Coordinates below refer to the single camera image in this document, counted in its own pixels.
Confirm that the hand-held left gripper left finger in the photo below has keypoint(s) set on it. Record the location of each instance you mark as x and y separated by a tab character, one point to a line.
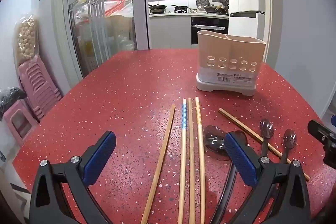
101	158

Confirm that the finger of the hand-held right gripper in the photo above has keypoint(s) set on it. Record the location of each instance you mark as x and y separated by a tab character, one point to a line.
334	119
317	130

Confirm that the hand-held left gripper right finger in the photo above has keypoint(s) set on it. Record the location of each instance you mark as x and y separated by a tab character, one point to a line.
241	158

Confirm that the small translucent grey spoon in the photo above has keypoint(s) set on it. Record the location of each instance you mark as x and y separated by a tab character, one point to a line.
289	138
266	129

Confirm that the brown patterned chopstick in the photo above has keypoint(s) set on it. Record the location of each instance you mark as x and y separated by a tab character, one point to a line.
200	150

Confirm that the blue patterned chopstick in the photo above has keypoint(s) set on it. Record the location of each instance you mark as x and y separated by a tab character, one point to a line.
183	134

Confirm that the plain curved bamboo chopstick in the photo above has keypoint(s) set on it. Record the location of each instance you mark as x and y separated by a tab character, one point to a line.
165	140

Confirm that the beige plastic cutlery holder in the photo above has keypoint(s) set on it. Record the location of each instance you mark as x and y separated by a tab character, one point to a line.
231	77

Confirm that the single pink plastic stool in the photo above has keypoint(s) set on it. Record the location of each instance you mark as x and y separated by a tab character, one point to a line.
18	121

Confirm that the stack of pink stools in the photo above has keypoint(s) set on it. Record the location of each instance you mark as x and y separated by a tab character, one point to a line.
39	87

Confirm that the black plastic bag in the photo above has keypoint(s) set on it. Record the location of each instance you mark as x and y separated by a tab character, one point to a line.
10	98

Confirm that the grey sliding glass door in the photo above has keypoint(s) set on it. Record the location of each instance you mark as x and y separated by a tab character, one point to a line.
105	37

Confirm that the black built-in oven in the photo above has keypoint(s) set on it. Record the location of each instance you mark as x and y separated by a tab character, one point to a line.
210	32

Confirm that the clear bag of nuts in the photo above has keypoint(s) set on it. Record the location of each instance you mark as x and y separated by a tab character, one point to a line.
26	37

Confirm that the grey kitchen base cabinet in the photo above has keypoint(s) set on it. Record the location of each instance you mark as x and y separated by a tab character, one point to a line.
170	31

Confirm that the dark cooking pot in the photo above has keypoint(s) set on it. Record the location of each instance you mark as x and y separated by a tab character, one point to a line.
210	8

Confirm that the red plastic basket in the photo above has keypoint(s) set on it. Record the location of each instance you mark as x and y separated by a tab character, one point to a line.
115	6

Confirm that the black wok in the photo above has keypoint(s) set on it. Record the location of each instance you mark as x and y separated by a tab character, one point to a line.
157	8

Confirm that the round metal strainer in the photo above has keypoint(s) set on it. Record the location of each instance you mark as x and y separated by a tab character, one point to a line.
201	2

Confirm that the black frying pan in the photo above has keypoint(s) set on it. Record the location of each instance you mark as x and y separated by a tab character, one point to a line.
181	8

